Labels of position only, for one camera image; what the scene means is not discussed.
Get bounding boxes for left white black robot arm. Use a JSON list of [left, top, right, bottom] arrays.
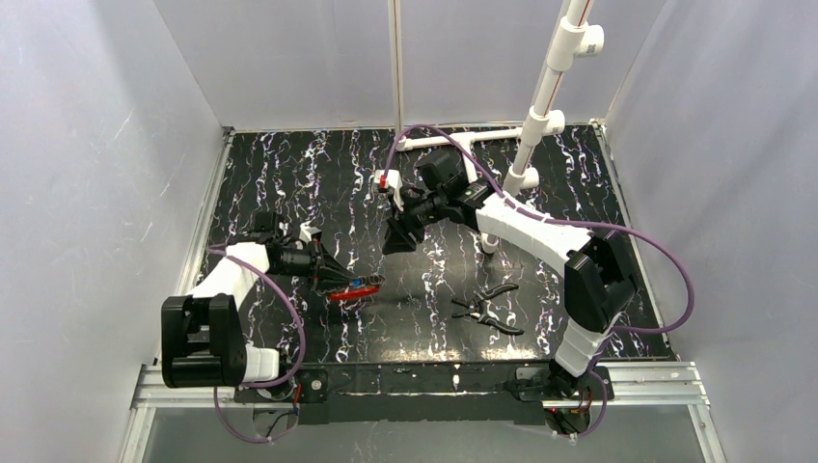
[[161, 211, 384, 389]]

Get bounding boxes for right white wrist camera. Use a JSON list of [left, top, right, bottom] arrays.
[[371, 169, 404, 212]]

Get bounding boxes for aluminium front rail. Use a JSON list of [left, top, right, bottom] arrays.
[[120, 359, 725, 462]]

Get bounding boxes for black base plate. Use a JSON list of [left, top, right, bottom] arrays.
[[234, 360, 615, 425]]

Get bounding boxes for aluminium left rail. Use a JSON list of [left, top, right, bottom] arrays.
[[147, 125, 235, 366]]

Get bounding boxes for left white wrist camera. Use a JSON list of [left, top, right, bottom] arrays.
[[298, 222, 322, 244]]

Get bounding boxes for aluminium rail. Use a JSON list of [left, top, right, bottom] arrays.
[[120, 359, 725, 462], [147, 125, 235, 366]]

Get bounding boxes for metal plate with red handle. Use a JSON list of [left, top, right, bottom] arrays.
[[328, 275, 385, 301]]

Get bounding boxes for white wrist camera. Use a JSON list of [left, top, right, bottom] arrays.
[[298, 222, 322, 244], [371, 169, 404, 212]]

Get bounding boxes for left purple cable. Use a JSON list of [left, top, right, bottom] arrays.
[[207, 243, 308, 445]]

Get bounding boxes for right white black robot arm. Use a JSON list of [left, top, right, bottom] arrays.
[[373, 150, 638, 397]]

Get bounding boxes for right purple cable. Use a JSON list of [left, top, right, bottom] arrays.
[[382, 124, 696, 442]]

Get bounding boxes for black handled pliers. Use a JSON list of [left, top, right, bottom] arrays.
[[450, 283, 525, 337]]

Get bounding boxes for white PVC pipe frame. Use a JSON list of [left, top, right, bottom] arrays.
[[389, 1, 605, 262]]

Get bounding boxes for purple cable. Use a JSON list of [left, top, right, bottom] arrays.
[[207, 243, 308, 445], [382, 124, 696, 442]]

